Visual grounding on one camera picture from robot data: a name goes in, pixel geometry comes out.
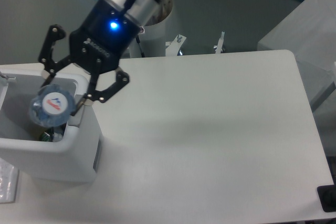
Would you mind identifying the white plastic trash can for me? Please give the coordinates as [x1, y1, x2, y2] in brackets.
[1, 68, 102, 183]

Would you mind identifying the trash inside the can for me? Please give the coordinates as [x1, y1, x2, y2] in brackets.
[38, 125, 65, 142]

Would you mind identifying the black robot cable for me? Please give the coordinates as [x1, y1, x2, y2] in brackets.
[135, 36, 145, 58]

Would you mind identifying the black device at right edge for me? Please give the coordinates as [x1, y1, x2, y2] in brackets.
[317, 185, 335, 212]

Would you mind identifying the metal table clamp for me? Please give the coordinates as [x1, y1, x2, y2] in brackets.
[213, 31, 226, 54]

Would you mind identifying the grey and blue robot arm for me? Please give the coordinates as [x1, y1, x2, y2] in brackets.
[38, 0, 164, 116]

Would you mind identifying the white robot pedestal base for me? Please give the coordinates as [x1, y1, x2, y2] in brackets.
[128, 0, 173, 58]

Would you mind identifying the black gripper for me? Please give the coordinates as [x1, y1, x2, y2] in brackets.
[38, 0, 140, 116]

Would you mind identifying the grey covered side table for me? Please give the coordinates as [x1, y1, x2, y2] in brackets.
[257, 0, 335, 111]

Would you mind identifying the clear plastic water bottle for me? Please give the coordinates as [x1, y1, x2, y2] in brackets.
[28, 84, 75, 128]

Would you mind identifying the white metal mounting bracket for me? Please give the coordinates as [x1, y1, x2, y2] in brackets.
[165, 34, 187, 56]

